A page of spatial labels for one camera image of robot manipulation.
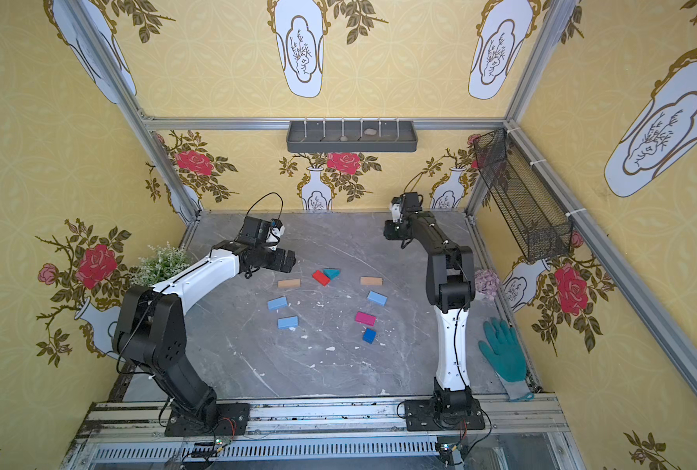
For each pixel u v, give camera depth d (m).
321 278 1.01
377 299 0.95
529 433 0.76
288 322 0.91
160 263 0.80
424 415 0.73
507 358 0.82
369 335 0.88
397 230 0.94
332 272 1.01
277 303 0.95
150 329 0.47
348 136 0.90
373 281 1.01
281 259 0.84
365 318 0.92
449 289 0.61
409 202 0.88
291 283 1.00
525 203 0.86
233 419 0.73
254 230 0.73
